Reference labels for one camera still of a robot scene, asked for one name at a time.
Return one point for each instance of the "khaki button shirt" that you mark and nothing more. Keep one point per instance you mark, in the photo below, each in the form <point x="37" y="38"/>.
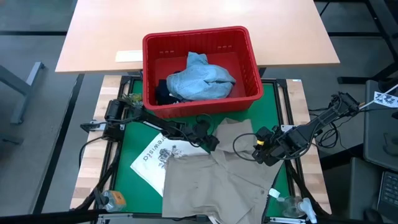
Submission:
<point x="217" y="180"/>

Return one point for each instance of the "light wood desk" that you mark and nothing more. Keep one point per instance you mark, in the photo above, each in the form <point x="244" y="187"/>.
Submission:
<point x="124" y="28"/>

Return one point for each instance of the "grey cabinet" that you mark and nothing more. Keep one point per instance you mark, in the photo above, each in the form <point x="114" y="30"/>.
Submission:
<point x="377" y="140"/>

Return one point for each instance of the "black garment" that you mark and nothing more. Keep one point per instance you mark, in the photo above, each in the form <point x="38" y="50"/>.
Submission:
<point x="161" y="93"/>

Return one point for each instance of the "red plastic laundry bin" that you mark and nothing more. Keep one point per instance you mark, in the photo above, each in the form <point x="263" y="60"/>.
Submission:
<point x="242" y="56"/>

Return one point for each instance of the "black bar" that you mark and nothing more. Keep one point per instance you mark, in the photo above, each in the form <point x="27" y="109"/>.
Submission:
<point x="46" y="217"/>

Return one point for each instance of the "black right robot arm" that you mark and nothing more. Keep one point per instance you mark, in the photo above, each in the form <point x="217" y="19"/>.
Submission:
<point x="298" y="140"/>

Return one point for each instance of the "clear bottle with orange label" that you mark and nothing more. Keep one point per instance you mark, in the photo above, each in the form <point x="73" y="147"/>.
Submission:
<point x="115" y="200"/>

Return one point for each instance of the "dark grey box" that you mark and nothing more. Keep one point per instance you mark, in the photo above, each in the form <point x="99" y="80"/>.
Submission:
<point x="363" y="186"/>

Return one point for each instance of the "light blue denim jeans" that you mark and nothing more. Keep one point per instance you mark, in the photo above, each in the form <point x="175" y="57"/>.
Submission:
<point x="202" y="81"/>

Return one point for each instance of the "small potted succulent plant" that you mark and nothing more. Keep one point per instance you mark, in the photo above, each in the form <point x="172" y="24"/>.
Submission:
<point x="133" y="99"/>

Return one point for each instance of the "clear spray bottle white nozzle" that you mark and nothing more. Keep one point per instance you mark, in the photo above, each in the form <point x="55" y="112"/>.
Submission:
<point x="306" y="207"/>

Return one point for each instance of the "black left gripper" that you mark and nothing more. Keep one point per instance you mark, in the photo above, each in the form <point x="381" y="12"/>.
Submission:
<point x="200" y="132"/>

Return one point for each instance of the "white label strip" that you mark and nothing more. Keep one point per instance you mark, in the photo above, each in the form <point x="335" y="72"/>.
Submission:
<point x="129" y="56"/>

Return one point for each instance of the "white printed tote bag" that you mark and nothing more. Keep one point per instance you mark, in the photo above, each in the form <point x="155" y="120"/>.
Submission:
<point x="149" y="165"/>

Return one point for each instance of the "black keyboard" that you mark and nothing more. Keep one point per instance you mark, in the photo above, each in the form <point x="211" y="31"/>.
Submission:
<point x="390" y="193"/>

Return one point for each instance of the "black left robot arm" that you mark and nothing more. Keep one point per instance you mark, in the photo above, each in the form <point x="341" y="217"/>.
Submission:
<point x="155" y="123"/>

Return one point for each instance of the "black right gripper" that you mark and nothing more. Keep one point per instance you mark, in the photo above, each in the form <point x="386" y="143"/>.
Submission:
<point x="267" y="152"/>

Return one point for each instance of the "black desk frame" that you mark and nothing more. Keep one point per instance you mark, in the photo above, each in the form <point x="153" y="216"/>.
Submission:
<point x="357" y="34"/>

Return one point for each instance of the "black metal table frame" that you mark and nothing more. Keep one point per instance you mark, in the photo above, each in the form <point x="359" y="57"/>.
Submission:
<point x="283" y="93"/>

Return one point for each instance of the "green table mat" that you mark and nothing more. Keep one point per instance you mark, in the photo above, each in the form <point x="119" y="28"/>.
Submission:
<point x="136" y="186"/>

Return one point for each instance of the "grey desk leg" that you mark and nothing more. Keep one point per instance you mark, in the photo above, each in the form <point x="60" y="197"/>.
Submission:
<point x="29" y="84"/>

